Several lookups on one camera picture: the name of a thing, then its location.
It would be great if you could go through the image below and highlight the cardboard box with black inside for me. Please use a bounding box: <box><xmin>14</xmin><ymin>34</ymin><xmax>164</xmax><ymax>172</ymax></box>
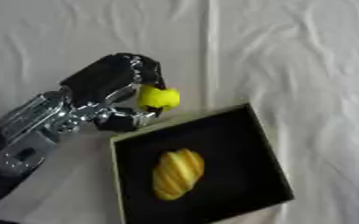
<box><xmin>107</xmin><ymin>102</ymin><xmax>296</xmax><ymax>224</ymax></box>

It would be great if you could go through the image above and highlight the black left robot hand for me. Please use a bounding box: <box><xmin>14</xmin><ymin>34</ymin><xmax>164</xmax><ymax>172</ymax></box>
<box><xmin>57</xmin><ymin>52</ymin><xmax>167</xmax><ymax>133</ymax></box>

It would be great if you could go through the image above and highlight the yellow toy block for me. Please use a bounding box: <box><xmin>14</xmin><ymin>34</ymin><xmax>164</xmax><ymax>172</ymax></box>
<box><xmin>137</xmin><ymin>84</ymin><xmax>183</xmax><ymax>112</ymax></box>

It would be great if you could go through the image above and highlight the yellow ridged toy pastry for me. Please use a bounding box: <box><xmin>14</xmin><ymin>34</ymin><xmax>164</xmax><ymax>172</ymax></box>
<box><xmin>151</xmin><ymin>148</ymin><xmax>208</xmax><ymax>201</ymax></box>

